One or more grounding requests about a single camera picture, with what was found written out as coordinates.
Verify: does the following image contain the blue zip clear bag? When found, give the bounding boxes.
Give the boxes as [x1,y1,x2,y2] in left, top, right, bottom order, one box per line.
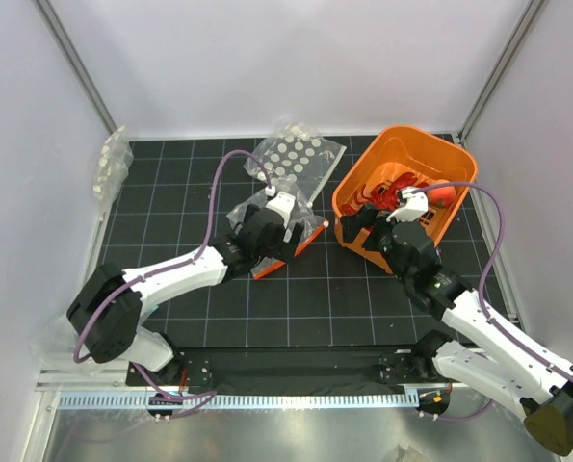
[29,314,113,376]

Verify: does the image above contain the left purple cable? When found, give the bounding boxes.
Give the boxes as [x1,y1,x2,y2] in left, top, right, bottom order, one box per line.
[72,149,273,420]

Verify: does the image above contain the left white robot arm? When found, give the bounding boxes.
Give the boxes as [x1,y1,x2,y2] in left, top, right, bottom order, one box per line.
[66,193,304,385]

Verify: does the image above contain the orange plastic basket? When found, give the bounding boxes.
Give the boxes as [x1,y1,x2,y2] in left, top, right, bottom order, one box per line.
[332,125,478,273]

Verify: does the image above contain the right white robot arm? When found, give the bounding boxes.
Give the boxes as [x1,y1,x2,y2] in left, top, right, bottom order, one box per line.
[338,205,573,457]

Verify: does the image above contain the clear bag at wall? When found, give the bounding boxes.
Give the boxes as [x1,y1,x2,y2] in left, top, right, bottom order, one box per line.
[92,126,134,215]

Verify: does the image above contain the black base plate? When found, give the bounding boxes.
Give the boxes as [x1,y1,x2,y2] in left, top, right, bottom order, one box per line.
[124,344,470,391]

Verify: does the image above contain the white dotted zip bag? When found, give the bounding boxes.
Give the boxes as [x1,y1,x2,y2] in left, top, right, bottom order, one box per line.
[244,121,347,207]

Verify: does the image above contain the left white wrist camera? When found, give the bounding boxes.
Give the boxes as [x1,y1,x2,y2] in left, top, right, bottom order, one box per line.
[266,192,296,226]

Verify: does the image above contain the orange zip top bag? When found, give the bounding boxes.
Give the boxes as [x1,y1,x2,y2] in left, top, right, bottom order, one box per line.
[227,183,328,280]

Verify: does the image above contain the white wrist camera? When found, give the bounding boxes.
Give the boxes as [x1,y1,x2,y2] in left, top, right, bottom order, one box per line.
[266,192,296,226]
[386,187,429,222]

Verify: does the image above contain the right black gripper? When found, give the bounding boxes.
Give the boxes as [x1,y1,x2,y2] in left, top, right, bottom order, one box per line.
[340,203,418,285]

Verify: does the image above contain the red toy lobster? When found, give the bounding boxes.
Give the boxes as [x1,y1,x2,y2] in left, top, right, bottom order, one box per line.
[339,171,429,215]

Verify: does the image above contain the slotted cable duct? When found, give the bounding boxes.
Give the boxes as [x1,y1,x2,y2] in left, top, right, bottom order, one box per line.
[57,389,419,411]

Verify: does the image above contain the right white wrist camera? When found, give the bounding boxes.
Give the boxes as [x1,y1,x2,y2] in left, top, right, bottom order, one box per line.
[386,187,429,222]

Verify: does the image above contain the toy peach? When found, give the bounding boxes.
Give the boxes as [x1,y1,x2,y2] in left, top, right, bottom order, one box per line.
[426,179,456,209]

